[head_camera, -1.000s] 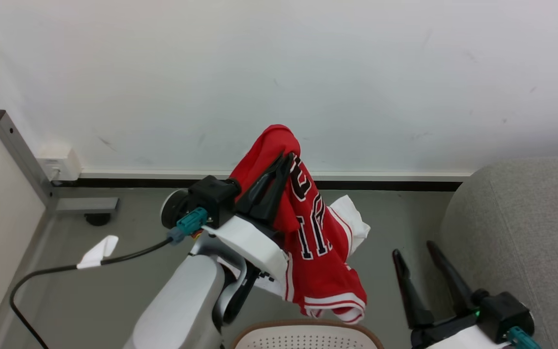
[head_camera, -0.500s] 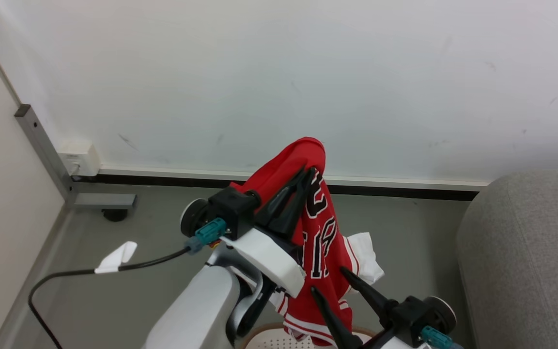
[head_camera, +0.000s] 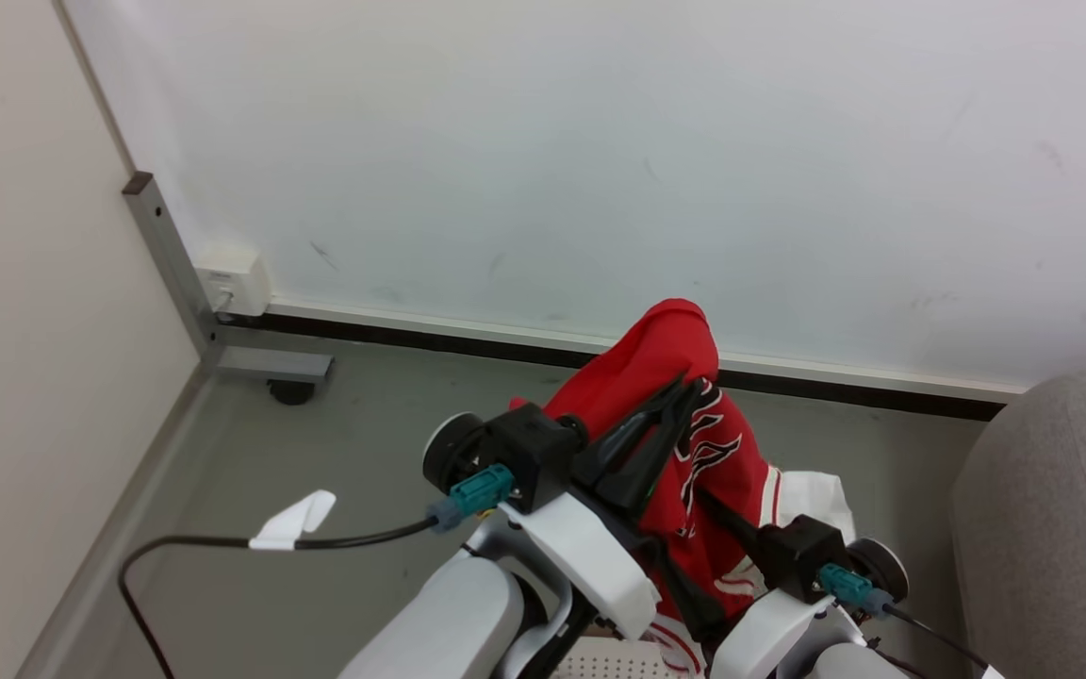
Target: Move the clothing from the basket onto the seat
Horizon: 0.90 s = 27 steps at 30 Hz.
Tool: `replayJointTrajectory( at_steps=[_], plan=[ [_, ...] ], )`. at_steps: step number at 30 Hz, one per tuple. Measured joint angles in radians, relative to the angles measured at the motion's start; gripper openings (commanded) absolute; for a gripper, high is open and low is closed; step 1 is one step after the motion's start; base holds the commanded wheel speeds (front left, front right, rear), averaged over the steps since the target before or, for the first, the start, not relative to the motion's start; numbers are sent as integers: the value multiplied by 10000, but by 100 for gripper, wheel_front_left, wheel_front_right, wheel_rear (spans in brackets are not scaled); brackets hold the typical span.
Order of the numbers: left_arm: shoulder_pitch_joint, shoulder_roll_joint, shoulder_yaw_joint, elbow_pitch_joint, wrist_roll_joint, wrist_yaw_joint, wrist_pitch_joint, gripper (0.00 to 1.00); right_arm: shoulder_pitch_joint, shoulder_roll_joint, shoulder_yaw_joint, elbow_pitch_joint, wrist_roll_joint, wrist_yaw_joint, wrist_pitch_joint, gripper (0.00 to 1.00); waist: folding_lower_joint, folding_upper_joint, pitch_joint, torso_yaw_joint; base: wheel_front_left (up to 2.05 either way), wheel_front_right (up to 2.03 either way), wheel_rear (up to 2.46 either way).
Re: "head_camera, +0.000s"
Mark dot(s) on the white wall socket box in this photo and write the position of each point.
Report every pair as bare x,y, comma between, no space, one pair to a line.
234,280

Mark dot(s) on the black caster wheel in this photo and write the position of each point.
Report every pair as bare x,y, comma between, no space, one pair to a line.
290,391

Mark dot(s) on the grey fabric sofa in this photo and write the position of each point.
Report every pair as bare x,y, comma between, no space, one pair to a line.
1061,528

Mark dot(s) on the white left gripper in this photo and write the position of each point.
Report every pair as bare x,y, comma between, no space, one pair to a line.
590,566

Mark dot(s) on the white perforated laundry basket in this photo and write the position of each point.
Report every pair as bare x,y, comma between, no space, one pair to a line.
614,660

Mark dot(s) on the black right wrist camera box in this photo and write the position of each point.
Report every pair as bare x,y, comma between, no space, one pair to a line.
798,556

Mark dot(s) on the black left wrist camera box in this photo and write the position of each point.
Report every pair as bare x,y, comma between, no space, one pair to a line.
534,453

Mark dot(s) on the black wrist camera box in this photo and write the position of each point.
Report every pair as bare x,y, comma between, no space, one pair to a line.
534,453
798,556

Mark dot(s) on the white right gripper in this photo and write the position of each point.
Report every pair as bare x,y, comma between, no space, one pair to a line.
774,637

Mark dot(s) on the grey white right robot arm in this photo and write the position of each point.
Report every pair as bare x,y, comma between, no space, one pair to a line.
882,566

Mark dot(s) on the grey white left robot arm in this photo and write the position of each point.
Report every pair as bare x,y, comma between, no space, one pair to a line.
458,613

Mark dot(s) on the grey aluminium frame post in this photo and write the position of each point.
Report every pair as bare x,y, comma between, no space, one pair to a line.
166,255

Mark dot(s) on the red basketball jersey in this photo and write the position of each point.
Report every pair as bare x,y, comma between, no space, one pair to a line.
666,354

